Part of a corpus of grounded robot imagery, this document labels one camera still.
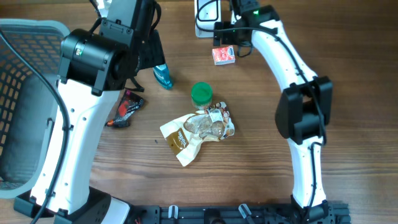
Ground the blue mouthwash bottle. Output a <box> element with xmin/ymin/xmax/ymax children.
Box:
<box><xmin>153</xmin><ymin>63</ymin><xmax>173</xmax><ymax>90</ymax></box>

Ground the small red white box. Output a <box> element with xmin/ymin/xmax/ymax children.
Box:
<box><xmin>212</xmin><ymin>45</ymin><xmax>236</xmax><ymax>65</ymax></box>

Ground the black red snack wrapper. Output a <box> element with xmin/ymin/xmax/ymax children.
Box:
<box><xmin>105</xmin><ymin>90</ymin><xmax>144</xmax><ymax>128</ymax></box>

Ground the green lid jar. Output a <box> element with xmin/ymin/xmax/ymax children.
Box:
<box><xmin>191</xmin><ymin>82</ymin><xmax>213</xmax><ymax>110</ymax></box>

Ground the white brown cookie bag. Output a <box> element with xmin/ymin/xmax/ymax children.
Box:
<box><xmin>160</xmin><ymin>101</ymin><xmax>235</xmax><ymax>167</ymax></box>

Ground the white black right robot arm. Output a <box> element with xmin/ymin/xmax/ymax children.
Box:
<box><xmin>214</xmin><ymin>1</ymin><xmax>333</xmax><ymax>223</ymax></box>

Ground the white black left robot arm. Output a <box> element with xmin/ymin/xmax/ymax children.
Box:
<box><xmin>14</xmin><ymin>1</ymin><xmax>165</xmax><ymax>223</ymax></box>

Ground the white barcode scanner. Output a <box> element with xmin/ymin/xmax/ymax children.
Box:
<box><xmin>194</xmin><ymin>0</ymin><xmax>221</xmax><ymax>30</ymax></box>

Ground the grey plastic mesh basket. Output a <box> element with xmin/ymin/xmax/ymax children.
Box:
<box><xmin>1</xmin><ymin>19</ymin><xmax>70</xmax><ymax>199</ymax></box>

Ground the black mounting rail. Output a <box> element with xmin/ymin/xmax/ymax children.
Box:
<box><xmin>128</xmin><ymin>203</ymin><xmax>351</xmax><ymax>224</ymax></box>

